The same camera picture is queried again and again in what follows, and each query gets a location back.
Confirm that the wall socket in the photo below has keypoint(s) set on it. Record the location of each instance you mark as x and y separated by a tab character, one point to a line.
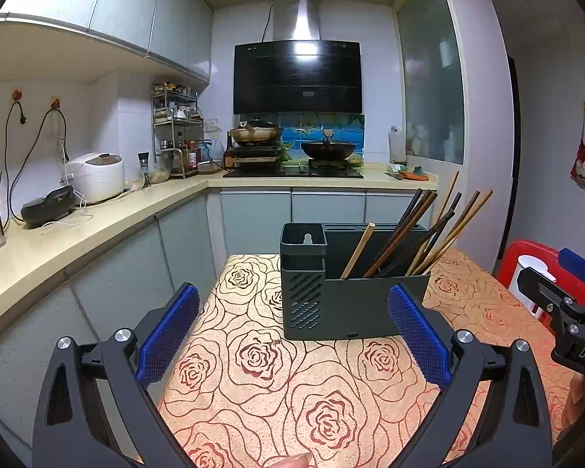
213	125

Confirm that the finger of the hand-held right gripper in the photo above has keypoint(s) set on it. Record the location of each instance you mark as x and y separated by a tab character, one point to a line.
577	263
541	290

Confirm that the glass jar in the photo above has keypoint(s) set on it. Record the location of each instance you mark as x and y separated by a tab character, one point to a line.
161	170

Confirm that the red plastic chair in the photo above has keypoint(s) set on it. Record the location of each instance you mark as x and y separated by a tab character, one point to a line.
531	246

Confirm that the steel hood chimney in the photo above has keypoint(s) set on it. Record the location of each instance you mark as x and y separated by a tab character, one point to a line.
300	19

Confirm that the grey kitchen cabinets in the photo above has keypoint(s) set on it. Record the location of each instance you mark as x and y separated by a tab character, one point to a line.
126	5
126	273

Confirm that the dark sauce bottle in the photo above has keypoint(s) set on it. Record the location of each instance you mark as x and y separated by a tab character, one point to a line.
228	148

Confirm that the reddish brown wooden chopstick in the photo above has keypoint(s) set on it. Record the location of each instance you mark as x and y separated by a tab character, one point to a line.
392	234

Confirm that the black door frame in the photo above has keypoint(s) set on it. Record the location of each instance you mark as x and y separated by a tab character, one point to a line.
514	156

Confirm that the golden pan with lid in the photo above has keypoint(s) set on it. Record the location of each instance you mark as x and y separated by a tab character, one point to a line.
256	132

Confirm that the grey upper kitchen cabinets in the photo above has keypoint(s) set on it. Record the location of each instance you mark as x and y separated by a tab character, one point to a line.
126	5

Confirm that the orange and green kitchen tool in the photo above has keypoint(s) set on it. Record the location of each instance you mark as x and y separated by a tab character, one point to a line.
409	174

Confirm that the white rice cooker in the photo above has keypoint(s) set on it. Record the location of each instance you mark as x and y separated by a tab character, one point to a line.
97	178

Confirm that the black electric grill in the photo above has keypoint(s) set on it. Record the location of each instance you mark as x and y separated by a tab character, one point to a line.
46	204

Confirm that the black glass gas stove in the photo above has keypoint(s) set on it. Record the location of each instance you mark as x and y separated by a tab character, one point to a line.
297	172

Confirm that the person's left hand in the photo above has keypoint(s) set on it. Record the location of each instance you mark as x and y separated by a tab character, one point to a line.
292	462

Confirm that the black wok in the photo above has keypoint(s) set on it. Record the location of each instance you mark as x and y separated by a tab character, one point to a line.
329	150

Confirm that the frosted glass sliding door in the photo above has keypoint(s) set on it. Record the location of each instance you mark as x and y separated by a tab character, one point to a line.
429	83

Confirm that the light bamboo chopstick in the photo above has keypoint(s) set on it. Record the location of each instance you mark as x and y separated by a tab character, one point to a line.
358	251
472	214
416	261
449	190

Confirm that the beige kitchen countertop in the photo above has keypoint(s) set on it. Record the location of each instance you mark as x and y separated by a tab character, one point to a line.
102	239

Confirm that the dark grey utensil holder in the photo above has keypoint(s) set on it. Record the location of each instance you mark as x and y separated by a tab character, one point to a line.
360	307

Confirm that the blue backsplash picture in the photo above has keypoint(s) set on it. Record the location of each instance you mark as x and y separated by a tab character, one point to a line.
297	131

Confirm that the metal spice rack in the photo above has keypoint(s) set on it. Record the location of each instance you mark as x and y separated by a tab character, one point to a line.
175	122

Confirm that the black top pepper grinder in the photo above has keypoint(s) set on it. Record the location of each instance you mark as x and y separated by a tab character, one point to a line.
145	170

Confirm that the rose patterned tablecloth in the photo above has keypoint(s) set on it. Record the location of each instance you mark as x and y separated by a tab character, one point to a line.
273	390

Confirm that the black range hood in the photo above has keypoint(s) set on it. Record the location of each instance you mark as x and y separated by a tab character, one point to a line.
297	78

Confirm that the red label sauce bottle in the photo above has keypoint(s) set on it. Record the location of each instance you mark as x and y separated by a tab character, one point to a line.
192	157

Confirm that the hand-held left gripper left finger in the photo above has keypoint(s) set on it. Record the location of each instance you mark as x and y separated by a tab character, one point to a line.
168	336

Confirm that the white plastic bottle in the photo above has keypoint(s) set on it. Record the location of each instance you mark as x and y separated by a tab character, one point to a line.
397	146

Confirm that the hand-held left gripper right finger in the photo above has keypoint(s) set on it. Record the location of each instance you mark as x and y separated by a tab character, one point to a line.
419	336

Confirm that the white electric kettle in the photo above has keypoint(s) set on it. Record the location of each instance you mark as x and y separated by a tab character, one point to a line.
531	261

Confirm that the dark wooden chopstick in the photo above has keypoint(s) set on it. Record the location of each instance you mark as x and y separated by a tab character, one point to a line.
443	222
426	209
468	206
420	204
451	207

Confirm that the red floral hanging cloth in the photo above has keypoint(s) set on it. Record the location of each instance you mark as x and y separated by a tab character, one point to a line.
581	165

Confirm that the person's right hand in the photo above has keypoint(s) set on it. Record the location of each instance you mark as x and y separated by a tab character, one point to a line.
575	402

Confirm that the grey lower kitchen cabinets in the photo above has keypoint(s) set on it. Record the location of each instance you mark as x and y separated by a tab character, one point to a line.
126	273

